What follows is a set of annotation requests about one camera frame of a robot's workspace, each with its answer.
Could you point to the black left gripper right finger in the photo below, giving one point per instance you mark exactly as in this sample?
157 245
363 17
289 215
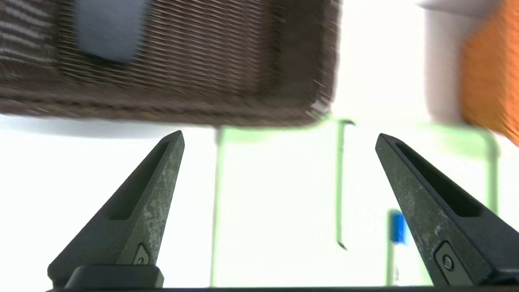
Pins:
442 227

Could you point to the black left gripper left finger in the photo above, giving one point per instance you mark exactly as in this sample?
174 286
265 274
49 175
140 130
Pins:
125 231

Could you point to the white marker with blue cap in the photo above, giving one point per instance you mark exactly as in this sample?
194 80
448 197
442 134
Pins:
397 227

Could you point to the white marker with black cap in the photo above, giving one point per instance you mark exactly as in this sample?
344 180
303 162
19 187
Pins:
339 182

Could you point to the dark grey soft object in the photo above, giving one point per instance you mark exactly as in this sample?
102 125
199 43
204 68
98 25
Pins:
109 28

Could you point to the orange wicker basket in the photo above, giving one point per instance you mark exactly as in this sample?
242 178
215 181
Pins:
492 69

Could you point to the dark brown wicker basket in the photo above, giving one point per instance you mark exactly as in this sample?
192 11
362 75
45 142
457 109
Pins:
202 61

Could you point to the light green plastic tray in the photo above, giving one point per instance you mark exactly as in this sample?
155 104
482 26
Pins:
275 202

